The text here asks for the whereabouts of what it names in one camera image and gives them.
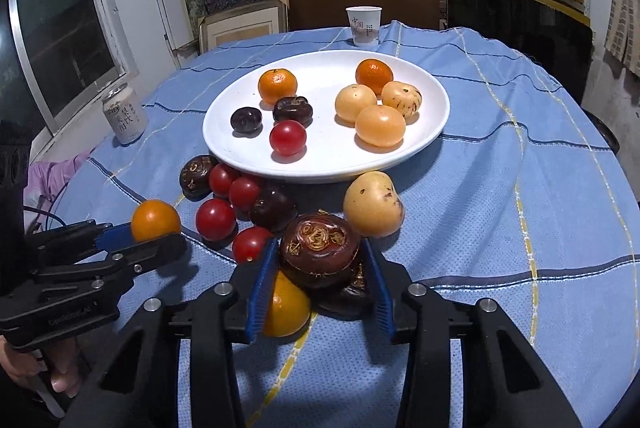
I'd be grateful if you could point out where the yellow orange tomato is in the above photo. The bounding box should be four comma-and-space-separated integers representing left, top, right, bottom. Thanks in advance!
262, 271, 311, 338

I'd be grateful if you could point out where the large carved brown fruit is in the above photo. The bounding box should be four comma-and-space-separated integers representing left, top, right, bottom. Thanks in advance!
279, 212, 361, 289

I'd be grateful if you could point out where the speckled yellow pear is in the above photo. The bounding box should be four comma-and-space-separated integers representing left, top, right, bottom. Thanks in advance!
343, 171, 405, 237

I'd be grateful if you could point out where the yellow round pear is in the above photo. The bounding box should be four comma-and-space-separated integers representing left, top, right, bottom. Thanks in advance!
381, 81, 422, 118

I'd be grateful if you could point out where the pale orange persimmon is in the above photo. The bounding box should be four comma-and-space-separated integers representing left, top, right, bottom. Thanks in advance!
355, 105, 406, 148

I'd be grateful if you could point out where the pale yellow round fruit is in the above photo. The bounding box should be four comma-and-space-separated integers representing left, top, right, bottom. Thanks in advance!
334, 84, 378, 124

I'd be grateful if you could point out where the person's left hand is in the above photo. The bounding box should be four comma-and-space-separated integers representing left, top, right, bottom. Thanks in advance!
1, 337, 81, 398

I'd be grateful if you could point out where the pink cloth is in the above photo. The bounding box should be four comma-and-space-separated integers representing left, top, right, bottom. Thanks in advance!
23, 150, 91, 212

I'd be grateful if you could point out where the red cherry tomato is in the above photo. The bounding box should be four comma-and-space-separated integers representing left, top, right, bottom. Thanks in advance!
208, 162, 241, 198
195, 198, 236, 242
232, 226, 273, 263
228, 174, 265, 214

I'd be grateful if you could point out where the dark brown fruit underneath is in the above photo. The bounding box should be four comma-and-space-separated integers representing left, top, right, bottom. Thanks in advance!
311, 261, 373, 321

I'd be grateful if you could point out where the carved dark brown fruit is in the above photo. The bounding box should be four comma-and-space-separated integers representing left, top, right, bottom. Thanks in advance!
179, 154, 218, 202

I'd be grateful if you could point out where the white beverage can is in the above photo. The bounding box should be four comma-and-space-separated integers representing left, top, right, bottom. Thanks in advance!
102, 82, 149, 145

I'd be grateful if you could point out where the blue checked tablecloth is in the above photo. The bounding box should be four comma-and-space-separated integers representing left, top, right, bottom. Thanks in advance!
53, 23, 639, 427

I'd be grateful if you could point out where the white oval plate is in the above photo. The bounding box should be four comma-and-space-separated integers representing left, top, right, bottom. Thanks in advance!
202, 50, 450, 183

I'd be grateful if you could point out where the dark window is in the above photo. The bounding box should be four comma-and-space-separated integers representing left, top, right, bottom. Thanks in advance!
1, 0, 139, 156

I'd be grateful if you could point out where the left mandarin orange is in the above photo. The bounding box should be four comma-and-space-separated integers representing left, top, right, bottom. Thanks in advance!
258, 68, 297, 105

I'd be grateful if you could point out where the mandarin orange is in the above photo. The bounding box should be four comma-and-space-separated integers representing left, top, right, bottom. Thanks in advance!
258, 68, 297, 105
355, 58, 394, 96

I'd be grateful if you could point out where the right mandarin orange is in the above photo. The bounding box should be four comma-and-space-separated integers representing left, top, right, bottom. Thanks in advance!
355, 58, 394, 96

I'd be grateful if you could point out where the black round stool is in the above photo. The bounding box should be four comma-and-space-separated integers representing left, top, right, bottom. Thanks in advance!
582, 108, 620, 155

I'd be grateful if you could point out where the framed picture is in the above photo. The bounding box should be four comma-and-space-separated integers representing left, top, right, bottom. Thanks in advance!
198, 0, 290, 54

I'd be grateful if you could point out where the white paper cup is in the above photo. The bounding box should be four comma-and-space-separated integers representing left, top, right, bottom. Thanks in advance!
346, 6, 382, 48

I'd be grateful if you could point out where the black chair back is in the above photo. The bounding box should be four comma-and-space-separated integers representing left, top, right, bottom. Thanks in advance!
448, 0, 592, 103

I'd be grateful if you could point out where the brown chair back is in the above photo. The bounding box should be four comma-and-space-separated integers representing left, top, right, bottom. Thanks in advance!
288, 0, 447, 30

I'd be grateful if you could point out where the black cable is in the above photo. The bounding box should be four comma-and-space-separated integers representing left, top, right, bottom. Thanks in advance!
22, 179, 72, 234

